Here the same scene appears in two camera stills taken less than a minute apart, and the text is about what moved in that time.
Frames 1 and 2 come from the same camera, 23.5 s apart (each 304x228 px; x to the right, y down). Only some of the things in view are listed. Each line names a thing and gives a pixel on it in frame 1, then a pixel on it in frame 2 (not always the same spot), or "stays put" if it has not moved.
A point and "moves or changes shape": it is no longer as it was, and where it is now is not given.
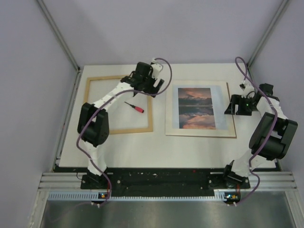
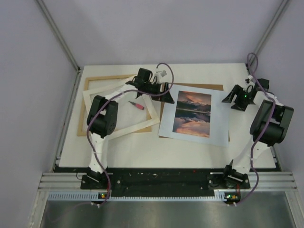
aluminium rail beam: x=71 y=181 stays put
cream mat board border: x=169 y=129 → x=99 y=91
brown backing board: x=233 y=121 → x=216 y=87
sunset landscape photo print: x=195 y=110 moves or changes shape
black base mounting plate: x=165 y=180 stays put
